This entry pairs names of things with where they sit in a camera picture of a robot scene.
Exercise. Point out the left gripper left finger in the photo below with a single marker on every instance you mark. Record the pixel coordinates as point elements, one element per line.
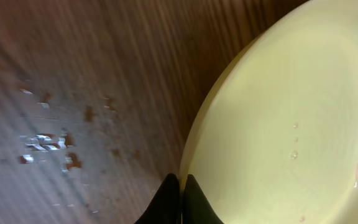
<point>163,208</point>

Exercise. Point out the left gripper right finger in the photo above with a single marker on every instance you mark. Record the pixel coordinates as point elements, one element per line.
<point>196,208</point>

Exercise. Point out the yellow plate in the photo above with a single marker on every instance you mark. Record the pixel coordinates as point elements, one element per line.
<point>276,138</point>

